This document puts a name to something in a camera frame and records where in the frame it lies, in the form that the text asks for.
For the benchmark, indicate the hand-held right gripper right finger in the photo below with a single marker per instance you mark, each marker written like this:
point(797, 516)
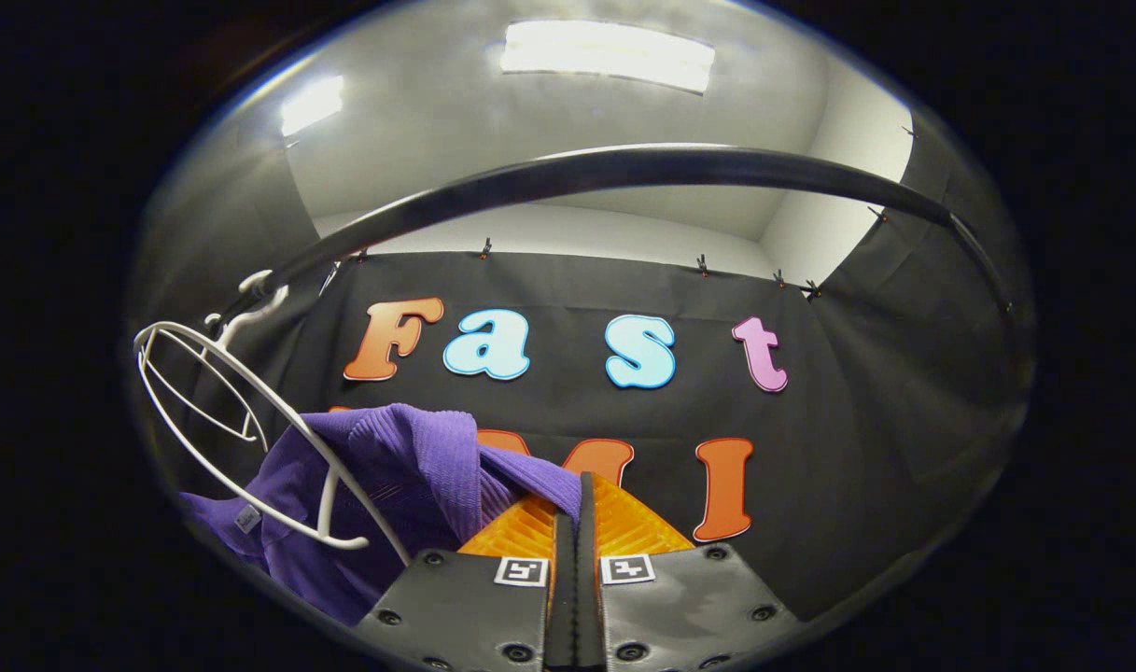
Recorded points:
point(588, 579)

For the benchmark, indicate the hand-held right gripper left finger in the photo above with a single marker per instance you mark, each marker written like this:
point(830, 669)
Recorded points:
point(465, 607)

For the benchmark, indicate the purple shirt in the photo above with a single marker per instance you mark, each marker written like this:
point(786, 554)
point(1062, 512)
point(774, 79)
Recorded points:
point(418, 457)

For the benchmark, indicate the white plastic hanger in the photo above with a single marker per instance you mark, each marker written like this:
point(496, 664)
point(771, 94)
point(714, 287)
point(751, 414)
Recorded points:
point(247, 435)
point(329, 509)

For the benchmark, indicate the black clothes rack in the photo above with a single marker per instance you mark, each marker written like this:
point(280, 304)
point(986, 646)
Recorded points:
point(642, 168)

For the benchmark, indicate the row of backdrop clips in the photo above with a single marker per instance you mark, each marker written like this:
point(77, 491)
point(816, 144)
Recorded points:
point(702, 266)

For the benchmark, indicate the small ceiling light panel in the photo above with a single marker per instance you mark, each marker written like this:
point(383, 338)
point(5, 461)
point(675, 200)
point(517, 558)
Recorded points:
point(313, 104)

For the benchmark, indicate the large ceiling light panel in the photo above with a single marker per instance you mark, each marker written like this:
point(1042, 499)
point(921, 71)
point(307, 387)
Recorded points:
point(605, 54)

